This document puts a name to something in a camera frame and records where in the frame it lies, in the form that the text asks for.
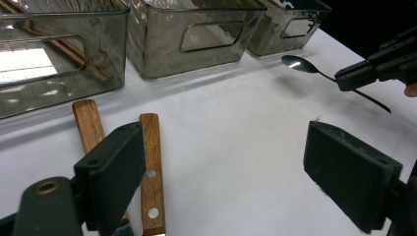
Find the smoky clear plastic bin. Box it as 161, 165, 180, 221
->
0, 0, 131, 121
245, 0, 332, 58
126, 0, 268, 81

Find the wooden handled knife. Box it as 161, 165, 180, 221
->
72, 98, 136, 236

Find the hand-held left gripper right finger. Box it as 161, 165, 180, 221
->
303, 120, 404, 235

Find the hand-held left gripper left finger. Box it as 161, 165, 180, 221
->
73, 121, 148, 236

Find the silver metal spoon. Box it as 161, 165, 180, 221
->
280, 54, 393, 115

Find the white table sheet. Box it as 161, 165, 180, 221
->
0, 28, 417, 236

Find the brown wooden chopstick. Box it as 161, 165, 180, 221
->
0, 1, 108, 83
6, 0, 113, 81

